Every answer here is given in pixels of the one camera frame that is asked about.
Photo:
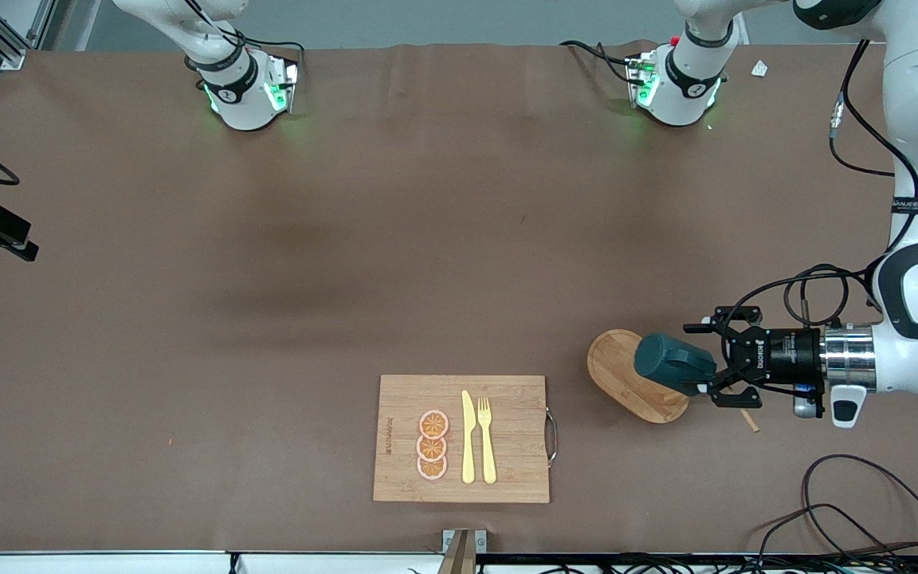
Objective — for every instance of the metal bracket with wooden post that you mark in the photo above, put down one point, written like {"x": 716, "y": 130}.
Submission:
{"x": 459, "y": 554}

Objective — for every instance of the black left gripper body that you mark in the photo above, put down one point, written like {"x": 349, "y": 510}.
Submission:
{"x": 786, "y": 355}

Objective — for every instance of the yellow plastic knife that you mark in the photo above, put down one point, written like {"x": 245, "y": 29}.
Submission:
{"x": 468, "y": 446}

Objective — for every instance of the teal mug yellow inside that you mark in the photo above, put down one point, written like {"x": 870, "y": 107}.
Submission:
{"x": 666, "y": 363}

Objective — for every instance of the brown table cover mat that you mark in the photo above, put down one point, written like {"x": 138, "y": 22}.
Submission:
{"x": 188, "y": 319}

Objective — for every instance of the yellow plastic fork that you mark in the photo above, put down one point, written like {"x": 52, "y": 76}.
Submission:
{"x": 487, "y": 446}

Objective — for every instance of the small white paper scrap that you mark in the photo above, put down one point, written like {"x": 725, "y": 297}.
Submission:
{"x": 759, "y": 68}

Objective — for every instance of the wooden mug rack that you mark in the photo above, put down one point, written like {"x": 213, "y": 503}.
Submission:
{"x": 618, "y": 375}

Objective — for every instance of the orange slice toy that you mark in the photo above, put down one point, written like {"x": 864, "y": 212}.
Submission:
{"x": 433, "y": 424}

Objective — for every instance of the white table edge rail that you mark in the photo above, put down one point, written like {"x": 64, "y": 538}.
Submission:
{"x": 108, "y": 564}

